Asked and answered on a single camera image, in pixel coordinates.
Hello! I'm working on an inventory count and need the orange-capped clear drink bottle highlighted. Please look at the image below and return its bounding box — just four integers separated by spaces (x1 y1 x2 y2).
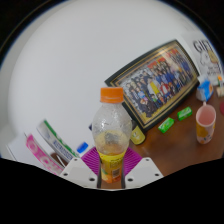
91 86 133 184

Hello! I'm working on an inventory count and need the tall green and white box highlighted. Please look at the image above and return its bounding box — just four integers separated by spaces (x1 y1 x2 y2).
36 119 81 164

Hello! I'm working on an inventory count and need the tall pink box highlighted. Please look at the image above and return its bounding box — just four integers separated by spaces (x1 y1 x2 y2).
24 133 65 176

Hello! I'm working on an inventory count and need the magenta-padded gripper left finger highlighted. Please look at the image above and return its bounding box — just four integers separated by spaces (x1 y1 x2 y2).
59 146 103 190

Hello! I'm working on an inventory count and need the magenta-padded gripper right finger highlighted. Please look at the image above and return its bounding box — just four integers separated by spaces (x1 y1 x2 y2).
121 146 165 190

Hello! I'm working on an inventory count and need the pink mug with orange print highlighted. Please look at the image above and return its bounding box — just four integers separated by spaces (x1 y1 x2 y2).
195 101 217 145

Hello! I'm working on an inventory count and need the small floral patterned box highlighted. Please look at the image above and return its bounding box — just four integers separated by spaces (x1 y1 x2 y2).
215 85 224 98

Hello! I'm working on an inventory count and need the small green packet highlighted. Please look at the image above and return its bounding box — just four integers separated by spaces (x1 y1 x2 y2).
157 117 176 134
176 106 194 122

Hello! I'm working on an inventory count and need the framed group picture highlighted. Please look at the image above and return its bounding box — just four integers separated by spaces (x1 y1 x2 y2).
104 39 201 132

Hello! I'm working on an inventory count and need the white printed gift bag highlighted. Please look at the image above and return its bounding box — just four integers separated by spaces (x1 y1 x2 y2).
189 33 224 78

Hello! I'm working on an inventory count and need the blue tissue pack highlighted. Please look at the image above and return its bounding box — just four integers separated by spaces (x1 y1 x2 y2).
195 75 215 102

